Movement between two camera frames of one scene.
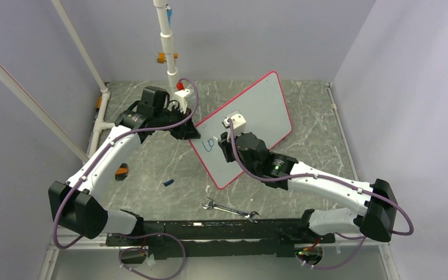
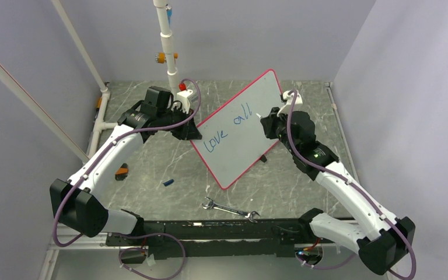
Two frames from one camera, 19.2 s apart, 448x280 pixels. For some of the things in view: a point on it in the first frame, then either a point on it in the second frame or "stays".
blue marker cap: x=168 y=183 stays
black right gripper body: x=228 y=150 to x=277 y=126
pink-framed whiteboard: x=264 y=107 stays
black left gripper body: x=175 y=115 stays
